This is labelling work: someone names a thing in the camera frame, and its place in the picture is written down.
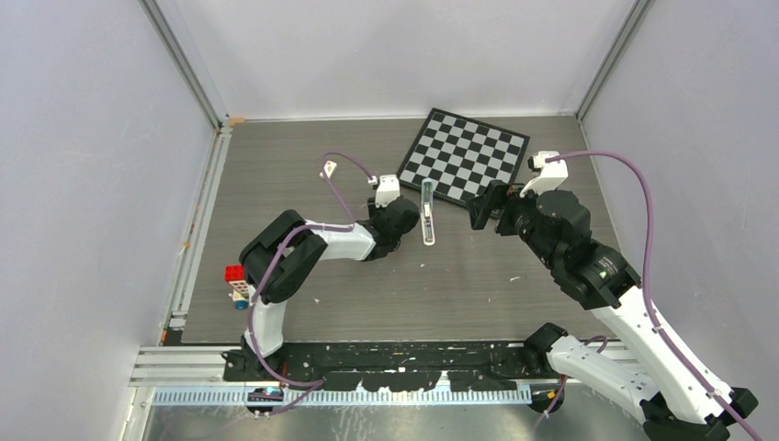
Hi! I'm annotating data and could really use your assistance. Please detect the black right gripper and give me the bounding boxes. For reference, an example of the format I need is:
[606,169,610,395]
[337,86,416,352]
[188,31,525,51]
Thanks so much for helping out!
[466,178,559,269]

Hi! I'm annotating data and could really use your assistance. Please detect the light blue white stapler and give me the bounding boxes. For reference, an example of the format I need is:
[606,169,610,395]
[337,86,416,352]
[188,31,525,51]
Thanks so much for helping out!
[421,178,435,246]

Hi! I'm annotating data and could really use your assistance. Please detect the small white domino tile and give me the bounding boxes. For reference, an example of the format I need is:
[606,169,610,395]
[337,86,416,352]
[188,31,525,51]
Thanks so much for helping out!
[319,160,338,179]

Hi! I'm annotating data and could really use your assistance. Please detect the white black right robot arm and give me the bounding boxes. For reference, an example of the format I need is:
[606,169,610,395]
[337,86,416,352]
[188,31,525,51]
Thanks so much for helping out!
[466,181,758,440]

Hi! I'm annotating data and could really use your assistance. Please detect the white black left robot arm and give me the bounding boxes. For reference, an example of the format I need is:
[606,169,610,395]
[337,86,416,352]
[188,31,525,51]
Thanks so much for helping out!
[239,197,419,380]

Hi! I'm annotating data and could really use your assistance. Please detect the black white chessboard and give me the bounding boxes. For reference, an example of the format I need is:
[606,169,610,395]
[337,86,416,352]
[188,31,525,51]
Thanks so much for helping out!
[397,107,530,207]

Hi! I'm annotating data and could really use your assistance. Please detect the colourful wooden toy car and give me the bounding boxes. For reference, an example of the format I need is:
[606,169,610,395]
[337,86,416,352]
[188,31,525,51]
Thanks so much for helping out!
[224,265,249,310]

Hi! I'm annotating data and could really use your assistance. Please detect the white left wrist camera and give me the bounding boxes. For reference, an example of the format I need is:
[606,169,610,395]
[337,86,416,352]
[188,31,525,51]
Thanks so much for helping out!
[367,175,401,209]

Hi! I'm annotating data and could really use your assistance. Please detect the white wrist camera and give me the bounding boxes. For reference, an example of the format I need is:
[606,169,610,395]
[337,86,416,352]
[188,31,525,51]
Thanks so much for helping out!
[520,151,569,198]
[367,175,401,209]

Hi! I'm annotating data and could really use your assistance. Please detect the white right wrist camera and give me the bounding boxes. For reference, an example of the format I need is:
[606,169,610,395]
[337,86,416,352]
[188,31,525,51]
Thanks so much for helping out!
[520,151,569,198]

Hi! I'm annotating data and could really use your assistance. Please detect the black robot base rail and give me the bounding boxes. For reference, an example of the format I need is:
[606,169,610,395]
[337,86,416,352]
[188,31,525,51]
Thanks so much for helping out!
[221,341,562,392]

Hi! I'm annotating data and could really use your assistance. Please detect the left aluminium corner post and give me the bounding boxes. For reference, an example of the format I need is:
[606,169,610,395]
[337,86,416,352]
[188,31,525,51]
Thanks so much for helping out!
[139,1,229,131]

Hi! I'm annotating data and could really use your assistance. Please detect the aluminium corner post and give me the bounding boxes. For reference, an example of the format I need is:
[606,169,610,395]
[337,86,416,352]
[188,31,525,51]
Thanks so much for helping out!
[139,1,229,131]
[575,0,654,124]

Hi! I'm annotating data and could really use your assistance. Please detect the right aluminium corner post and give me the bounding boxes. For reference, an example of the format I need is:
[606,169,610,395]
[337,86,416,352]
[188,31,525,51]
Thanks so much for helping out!
[575,0,654,124]

